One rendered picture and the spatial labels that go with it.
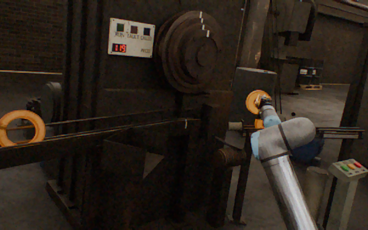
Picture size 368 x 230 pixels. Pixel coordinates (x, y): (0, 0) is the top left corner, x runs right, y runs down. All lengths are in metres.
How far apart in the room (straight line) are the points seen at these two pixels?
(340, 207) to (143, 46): 1.45
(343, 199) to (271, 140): 0.88
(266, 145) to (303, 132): 0.15
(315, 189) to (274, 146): 0.85
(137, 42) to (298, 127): 0.98
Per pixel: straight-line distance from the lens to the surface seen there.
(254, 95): 2.21
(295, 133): 1.40
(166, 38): 1.83
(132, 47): 1.88
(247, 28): 6.41
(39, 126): 1.69
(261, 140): 1.41
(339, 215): 2.22
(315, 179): 2.19
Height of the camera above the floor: 1.20
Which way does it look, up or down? 12 degrees down
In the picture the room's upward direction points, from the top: 8 degrees clockwise
